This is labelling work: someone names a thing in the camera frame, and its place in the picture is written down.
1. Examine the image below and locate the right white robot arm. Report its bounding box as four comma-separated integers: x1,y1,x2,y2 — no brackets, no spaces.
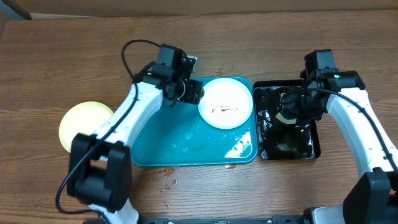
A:
276,70,397,223

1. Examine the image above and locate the yellow-green rimmed plate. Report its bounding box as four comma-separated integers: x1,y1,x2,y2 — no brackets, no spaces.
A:
58,101,113,152

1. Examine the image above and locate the green yellow sponge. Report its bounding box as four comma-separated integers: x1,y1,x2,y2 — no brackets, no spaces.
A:
275,113,297,124

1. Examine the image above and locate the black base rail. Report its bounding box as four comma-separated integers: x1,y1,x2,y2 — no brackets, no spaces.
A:
82,207,346,224

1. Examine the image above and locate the teal plastic tray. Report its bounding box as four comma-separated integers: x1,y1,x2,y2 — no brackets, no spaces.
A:
131,77,258,167

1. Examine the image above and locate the black water tray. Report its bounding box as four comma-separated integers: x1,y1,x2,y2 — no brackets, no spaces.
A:
253,80,321,160

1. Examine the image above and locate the white plate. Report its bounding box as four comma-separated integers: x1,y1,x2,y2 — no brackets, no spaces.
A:
198,78,253,129

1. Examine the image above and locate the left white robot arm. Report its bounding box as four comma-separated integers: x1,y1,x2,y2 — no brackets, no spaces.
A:
59,57,204,223

